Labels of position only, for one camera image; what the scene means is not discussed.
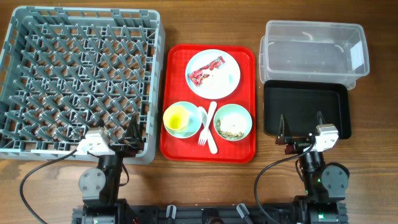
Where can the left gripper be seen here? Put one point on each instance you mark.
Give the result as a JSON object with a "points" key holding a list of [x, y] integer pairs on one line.
{"points": [[135, 142]]}

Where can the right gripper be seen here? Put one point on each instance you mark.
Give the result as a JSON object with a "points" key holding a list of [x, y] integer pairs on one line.
{"points": [[285, 138]]}

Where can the yellow plastic cup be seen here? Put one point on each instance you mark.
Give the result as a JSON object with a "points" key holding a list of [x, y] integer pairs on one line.
{"points": [[176, 117]]}

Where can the small light blue plate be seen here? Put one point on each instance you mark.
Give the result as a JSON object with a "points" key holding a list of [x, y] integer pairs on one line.
{"points": [[193, 125]]}

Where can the white plastic fork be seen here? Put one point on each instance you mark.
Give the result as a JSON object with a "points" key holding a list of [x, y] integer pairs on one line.
{"points": [[204, 133]]}

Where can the light green bowl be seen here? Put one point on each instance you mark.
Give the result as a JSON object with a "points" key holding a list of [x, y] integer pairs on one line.
{"points": [[231, 109]]}

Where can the rice and food scraps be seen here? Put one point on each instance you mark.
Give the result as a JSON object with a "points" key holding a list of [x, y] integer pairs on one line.
{"points": [[231, 126]]}

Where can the red snack wrapper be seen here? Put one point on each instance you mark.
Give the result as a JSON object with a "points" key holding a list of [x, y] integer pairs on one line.
{"points": [[198, 76]]}

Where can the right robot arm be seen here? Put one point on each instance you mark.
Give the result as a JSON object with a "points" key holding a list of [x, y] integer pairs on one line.
{"points": [[325, 183]]}

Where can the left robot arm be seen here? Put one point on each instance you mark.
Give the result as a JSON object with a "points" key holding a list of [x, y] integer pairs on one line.
{"points": [[100, 185]]}

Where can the grey dishwasher rack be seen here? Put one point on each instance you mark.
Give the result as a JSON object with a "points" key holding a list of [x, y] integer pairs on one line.
{"points": [[64, 69]]}

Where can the black plastic tray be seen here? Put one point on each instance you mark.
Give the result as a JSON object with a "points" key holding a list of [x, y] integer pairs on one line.
{"points": [[303, 104]]}

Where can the red plastic tray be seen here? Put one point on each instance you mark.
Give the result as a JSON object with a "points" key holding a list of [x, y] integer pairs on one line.
{"points": [[176, 89]]}

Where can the white plastic spoon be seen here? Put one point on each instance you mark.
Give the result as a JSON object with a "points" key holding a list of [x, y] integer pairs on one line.
{"points": [[211, 142]]}

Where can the clear plastic bin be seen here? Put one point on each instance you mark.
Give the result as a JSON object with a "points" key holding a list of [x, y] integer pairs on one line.
{"points": [[304, 51]]}

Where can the large light blue plate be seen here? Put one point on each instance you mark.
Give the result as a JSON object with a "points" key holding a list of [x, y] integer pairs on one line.
{"points": [[222, 81]]}

